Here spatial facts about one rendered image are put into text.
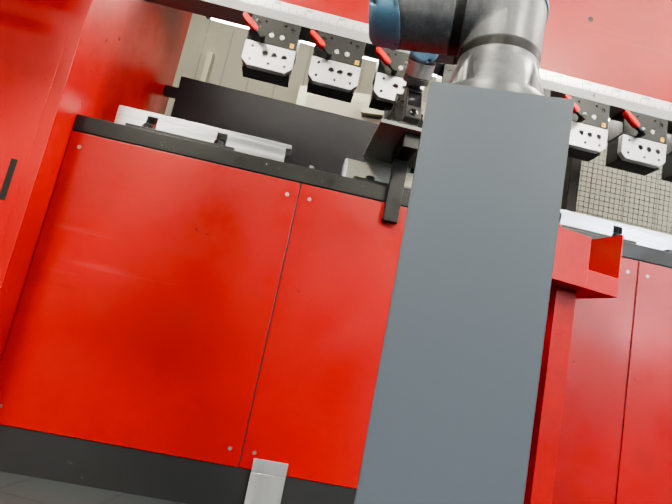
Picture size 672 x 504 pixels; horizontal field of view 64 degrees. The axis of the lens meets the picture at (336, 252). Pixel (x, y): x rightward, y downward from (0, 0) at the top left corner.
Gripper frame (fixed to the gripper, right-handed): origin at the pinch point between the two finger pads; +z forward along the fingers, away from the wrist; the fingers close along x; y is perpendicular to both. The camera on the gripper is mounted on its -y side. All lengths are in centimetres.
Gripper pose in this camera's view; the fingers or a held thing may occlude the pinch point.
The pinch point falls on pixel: (396, 149)
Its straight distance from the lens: 157.6
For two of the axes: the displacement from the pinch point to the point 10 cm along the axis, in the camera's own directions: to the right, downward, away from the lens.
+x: -9.7, -2.1, -0.9
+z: -2.3, 8.4, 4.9
